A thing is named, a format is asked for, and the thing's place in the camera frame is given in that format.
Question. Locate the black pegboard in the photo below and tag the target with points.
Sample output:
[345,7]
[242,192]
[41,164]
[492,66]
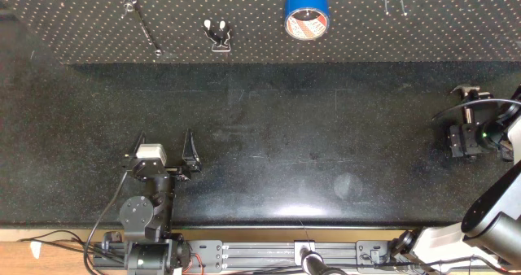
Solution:
[244,31]

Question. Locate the white tape piece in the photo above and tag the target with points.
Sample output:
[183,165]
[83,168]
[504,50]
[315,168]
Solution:
[36,248]

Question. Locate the wrench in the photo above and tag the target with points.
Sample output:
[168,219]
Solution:
[144,29]

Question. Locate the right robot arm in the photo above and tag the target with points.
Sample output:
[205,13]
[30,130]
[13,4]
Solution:
[488,218]

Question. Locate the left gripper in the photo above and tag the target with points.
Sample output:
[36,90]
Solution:
[146,171]

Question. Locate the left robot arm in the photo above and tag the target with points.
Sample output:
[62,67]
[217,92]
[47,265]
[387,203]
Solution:
[136,214]

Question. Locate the roll of blue tape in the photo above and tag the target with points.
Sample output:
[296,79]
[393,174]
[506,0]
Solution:
[305,0]

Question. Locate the hammer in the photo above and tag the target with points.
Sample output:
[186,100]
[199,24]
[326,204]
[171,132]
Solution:
[466,90]

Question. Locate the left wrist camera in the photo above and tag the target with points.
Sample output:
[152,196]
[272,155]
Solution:
[151,153]

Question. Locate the mounting rail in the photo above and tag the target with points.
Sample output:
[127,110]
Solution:
[260,254]

